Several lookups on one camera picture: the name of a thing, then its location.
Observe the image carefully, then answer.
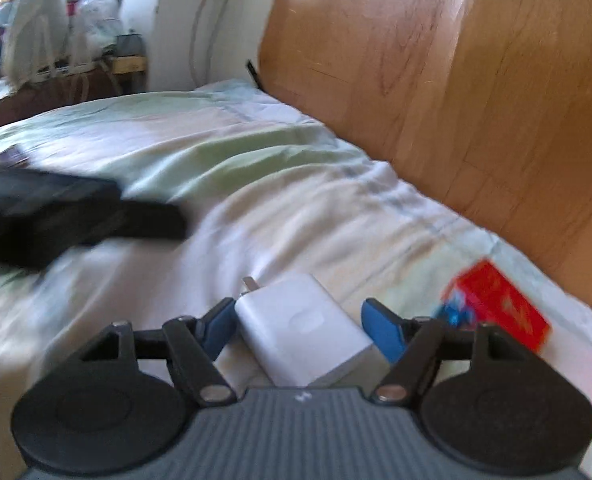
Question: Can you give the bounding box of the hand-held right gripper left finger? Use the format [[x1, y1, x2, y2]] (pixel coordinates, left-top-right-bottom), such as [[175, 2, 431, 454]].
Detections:
[[78, 297, 237, 408]]

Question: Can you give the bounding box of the white plastic bag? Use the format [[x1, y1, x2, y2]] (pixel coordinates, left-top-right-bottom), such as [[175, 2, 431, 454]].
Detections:
[[72, 0, 123, 57]]

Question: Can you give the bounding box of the pale checked bed sheet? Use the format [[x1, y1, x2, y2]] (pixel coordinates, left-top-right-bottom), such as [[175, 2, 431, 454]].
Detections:
[[0, 79, 592, 480]]

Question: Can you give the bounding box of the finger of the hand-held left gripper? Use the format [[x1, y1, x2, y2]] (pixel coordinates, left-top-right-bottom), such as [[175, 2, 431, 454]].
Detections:
[[118, 199, 187, 241]]

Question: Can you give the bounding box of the white hanging cloth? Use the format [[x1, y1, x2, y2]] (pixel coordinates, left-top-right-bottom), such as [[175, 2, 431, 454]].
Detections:
[[0, 0, 73, 83]]

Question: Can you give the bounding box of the red box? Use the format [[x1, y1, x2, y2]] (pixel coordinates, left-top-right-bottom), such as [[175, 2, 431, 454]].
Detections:
[[442, 259, 552, 354]]

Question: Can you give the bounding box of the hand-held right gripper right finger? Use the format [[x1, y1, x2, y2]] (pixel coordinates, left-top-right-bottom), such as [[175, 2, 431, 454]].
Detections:
[[361, 298, 526, 407]]

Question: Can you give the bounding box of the wooden board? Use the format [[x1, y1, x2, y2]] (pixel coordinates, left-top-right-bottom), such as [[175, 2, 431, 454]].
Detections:
[[258, 0, 592, 327]]

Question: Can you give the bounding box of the white charger plug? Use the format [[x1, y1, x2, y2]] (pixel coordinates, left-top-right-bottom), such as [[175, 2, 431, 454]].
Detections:
[[234, 274, 375, 389]]

